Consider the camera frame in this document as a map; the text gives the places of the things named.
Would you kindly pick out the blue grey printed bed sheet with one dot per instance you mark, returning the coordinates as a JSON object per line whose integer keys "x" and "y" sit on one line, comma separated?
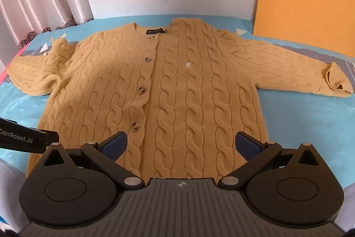
{"x": 19, "y": 103}

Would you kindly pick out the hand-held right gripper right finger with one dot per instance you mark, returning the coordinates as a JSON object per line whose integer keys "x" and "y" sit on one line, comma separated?
{"x": 247, "y": 146}

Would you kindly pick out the pink cloth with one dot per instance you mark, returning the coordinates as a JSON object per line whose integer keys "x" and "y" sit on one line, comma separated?
{"x": 3, "y": 76}

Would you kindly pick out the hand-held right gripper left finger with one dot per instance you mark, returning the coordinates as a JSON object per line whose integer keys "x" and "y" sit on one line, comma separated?
{"x": 116, "y": 146}

